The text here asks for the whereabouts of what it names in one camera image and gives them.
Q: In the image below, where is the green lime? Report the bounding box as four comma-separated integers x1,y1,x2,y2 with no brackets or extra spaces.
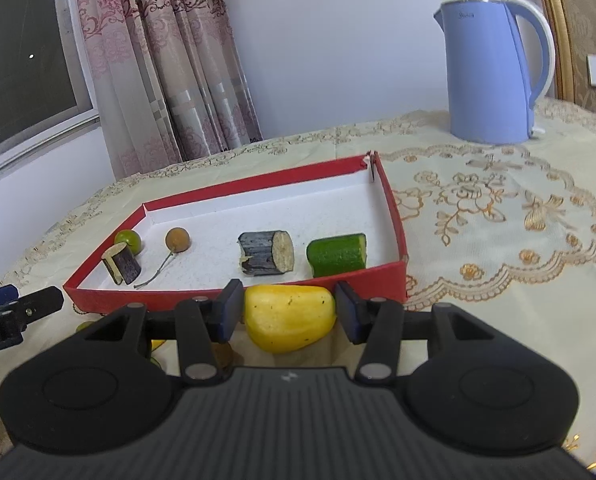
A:
76,321,95,333
115,230,143,256

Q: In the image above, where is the yellow fruit piece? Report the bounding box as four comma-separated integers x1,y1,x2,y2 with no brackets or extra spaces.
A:
150,340,165,352
243,285,337,354

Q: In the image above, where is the green cucumber piece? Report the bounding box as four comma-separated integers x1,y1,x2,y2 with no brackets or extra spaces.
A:
149,358,165,372
307,233,367,278

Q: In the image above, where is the dark eggplant piece round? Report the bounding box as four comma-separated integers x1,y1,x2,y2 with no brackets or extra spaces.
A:
238,230,295,276

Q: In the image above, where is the brown longan with stem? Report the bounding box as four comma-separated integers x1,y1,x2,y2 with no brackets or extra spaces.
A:
133,228,191,289

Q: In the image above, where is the dark eggplant piece notched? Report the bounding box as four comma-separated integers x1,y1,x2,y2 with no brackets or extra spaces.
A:
102,242,142,285

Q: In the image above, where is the red shallow cardboard box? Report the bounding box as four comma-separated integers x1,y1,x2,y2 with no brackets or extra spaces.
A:
64,152,409,313

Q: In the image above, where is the cream embroidered tablecloth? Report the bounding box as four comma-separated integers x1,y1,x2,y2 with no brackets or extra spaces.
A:
5,100,596,472

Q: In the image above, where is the pink floral curtain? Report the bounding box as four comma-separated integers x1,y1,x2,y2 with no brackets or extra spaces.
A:
77,0,262,178

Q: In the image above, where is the blue electric kettle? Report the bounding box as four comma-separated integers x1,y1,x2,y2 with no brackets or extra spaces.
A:
435,0,556,145

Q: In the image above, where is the window with white frame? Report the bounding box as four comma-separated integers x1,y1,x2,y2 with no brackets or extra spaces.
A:
0,0,98,174

